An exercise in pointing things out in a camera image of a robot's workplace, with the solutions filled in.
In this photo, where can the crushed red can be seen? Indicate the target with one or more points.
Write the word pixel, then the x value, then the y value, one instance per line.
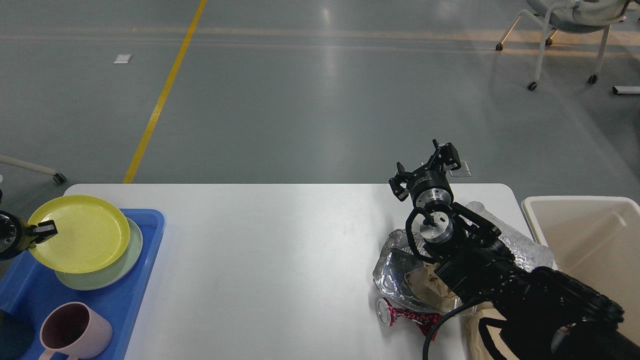
pixel 388 315

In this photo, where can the pink mug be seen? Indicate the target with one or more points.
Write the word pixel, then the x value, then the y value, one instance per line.
pixel 75 330

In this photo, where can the beige plastic bin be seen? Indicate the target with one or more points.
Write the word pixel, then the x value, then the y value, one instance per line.
pixel 595 239

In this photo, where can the pale green plate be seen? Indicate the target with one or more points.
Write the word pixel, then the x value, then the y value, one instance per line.
pixel 110 274

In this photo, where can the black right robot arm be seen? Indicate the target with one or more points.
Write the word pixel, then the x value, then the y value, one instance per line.
pixel 547 314

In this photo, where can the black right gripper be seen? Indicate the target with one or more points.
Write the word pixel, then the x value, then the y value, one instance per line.
pixel 428 186

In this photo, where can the brown paper bag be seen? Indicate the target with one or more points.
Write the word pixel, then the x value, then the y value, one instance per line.
pixel 476 346

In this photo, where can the yellow plastic plate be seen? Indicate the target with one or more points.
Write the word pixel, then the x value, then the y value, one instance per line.
pixel 91 234

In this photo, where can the crumpled silver foil wrapper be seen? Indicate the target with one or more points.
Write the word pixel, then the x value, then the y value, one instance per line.
pixel 401 277

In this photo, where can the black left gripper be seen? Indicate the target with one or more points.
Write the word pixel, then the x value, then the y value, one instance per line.
pixel 17 236

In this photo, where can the white office chair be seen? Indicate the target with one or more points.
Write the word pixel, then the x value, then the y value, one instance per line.
pixel 570 17

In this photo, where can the white caster leg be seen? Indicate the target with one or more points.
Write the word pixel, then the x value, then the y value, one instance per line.
pixel 57 176

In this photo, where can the blue plastic tray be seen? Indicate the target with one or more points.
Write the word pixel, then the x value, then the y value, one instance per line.
pixel 31 291

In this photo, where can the floor outlet plate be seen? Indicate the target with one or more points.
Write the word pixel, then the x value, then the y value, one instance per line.
pixel 463 171

